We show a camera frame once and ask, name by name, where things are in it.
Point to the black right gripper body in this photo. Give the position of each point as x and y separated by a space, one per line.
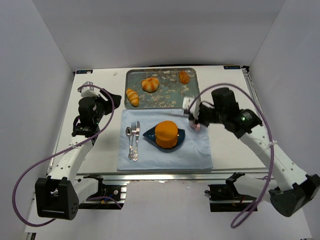
201 116

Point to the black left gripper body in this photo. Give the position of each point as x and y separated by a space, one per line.
107 102

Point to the orange cylindrical cake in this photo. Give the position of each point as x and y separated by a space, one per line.
166 134

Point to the silver metal tongs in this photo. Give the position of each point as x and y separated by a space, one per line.
175 114

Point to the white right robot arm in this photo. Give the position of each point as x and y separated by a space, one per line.
287 187

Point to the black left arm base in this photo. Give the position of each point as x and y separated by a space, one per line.
110 193

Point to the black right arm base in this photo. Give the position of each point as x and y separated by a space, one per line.
221 201

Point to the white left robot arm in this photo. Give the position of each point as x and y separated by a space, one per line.
59 195

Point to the striped long bread roll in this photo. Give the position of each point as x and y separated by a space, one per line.
133 97

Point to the round knotted bread bun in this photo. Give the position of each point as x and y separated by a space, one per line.
150 84

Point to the pink ceramic mug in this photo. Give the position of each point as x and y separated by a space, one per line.
195 125

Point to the silver spoon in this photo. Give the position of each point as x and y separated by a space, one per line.
129 133

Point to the light blue cloth placemat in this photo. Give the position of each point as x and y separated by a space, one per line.
194 153

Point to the silver fork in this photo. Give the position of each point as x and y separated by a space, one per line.
134 130

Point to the floral metal tray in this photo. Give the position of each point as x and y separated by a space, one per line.
171 91

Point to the small brown pastry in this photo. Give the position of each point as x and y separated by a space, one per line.
184 78

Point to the silver table knife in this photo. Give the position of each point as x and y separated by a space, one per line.
137 134

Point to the dark blue leaf plate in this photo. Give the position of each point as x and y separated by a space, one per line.
150 136

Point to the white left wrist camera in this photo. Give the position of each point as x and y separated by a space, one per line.
88 90

